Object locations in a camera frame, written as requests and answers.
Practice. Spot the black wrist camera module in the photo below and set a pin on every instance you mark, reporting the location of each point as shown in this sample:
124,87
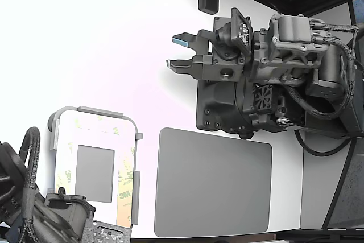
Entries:
227,35
105,233

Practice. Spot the grey printed holder fixture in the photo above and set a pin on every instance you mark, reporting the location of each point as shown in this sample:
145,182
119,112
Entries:
99,111

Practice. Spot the white panel with window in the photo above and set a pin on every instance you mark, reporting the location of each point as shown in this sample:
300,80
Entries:
105,210

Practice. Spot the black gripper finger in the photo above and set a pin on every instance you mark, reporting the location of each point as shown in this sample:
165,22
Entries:
182,66
185,39

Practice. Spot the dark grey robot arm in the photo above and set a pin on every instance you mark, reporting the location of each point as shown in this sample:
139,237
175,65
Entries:
221,103
11,174

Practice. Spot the black metal bar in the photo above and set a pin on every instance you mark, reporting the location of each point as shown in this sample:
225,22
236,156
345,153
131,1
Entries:
338,186

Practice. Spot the grey servo frame gripper body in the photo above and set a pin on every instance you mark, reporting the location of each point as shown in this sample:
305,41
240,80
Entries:
71,214
264,55

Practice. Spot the black tray at left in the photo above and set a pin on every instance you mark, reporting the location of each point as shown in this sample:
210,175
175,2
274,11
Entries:
213,183

